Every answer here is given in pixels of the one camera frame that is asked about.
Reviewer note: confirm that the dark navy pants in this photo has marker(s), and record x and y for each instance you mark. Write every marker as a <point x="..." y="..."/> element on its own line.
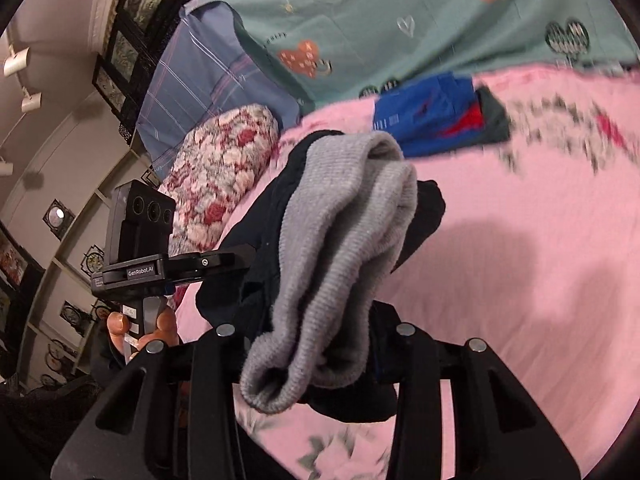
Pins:
<point x="345" y="211"/>

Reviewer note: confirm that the red floral bolster pillow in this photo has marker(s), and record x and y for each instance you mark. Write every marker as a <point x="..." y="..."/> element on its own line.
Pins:
<point x="218" y="162"/>

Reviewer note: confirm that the blue plaid pillow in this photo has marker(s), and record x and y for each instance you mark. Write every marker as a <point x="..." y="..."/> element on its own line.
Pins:
<point x="204" y="72"/>

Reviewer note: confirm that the teal heart pattern quilt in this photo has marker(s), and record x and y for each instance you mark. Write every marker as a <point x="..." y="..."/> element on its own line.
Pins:
<point x="323" y="51"/>

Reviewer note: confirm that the folded blue red clothes stack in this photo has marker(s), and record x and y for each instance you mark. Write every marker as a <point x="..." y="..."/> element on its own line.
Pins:
<point x="441" y="114"/>

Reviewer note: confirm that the pink floral bed sheet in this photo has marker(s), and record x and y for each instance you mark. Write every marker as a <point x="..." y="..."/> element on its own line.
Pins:
<point x="538" y="250"/>

